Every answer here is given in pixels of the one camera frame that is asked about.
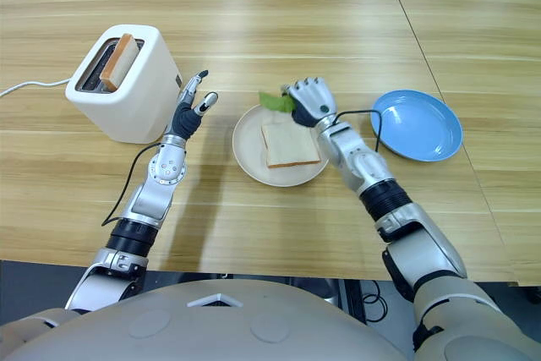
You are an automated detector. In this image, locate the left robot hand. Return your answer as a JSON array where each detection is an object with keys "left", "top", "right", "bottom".
[{"left": 164, "top": 69, "right": 220, "bottom": 139}]

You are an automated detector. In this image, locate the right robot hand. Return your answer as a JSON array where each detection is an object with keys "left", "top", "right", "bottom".
[{"left": 279, "top": 76, "right": 338, "bottom": 129}]

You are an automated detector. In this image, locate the green lettuce leaf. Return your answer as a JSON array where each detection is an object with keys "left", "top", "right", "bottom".
[{"left": 258, "top": 90, "right": 297, "bottom": 114}]

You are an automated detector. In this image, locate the bread slice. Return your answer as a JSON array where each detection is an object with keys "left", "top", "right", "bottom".
[
  {"left": 260, "top": 120, "right": 322, "bottom": 169},
  {"left": 99, "top": 33, "right": 139, "bottom": 93}
]

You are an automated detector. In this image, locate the cream toaster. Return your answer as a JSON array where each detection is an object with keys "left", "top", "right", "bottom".
[{"left": 64, "top": 25, "right": 184, "bottom": 145}]

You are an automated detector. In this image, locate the cream plate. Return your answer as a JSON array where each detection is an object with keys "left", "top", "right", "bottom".
[{"left": 232, "top": 103, "right": 331, "bottom": 188}]

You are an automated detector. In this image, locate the blue plate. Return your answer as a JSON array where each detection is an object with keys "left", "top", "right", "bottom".
[{"left": 370, "top": 90, "right": 465, "bottom": 163}]

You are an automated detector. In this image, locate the robot body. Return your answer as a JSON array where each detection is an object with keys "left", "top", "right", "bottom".
[{"left": 0, "top": 279, "right": 409, "bottom": 361}]

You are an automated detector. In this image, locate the black cable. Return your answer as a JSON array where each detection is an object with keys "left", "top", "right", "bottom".
[
  {"left": 331, "top": 109, "right": 385, "bottom": 153},
  {"left": 101, "top": 143, "right": 164, "bottom": 227}
]

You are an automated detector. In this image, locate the white cord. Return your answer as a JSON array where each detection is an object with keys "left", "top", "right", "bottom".
[{"left": 0, "top": 78, "right": 74, "bottom": 99}]

